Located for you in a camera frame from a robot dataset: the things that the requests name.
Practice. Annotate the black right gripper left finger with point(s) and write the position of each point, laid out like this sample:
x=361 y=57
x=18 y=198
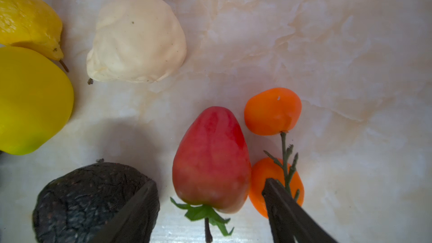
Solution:
x=135 y=222

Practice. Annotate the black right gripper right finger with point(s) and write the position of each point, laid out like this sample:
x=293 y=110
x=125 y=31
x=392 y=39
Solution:
x=289 y=222

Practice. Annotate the red strawberry fruit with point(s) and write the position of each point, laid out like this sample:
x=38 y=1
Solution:
x=211 y=170

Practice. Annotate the dark avocado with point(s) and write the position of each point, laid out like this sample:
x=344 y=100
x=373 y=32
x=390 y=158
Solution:
x=74 y=207

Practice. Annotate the orange tangerine pair on stem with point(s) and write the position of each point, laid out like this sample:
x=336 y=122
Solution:
x=274 y=112

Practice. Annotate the large yellow lemon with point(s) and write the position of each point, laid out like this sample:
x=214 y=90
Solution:
x=37 y=100

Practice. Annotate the cream white pear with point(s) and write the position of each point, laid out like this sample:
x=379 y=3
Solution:
x=136 y=41

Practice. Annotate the small yellow lemon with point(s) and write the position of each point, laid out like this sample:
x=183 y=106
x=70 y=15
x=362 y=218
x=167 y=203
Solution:
x=32 y=24

